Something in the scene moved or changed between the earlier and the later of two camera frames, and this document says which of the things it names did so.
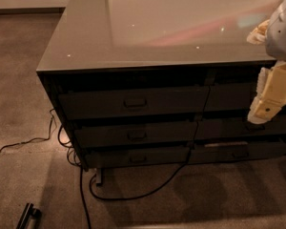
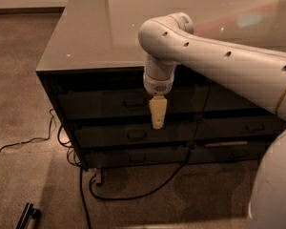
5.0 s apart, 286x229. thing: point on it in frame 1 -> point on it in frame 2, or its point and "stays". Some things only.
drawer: x=209 y=154 stays
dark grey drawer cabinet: x=156 y=74 stays
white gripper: x=283 y=32 -> x=157 y=86
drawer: x=243 y=128 stays
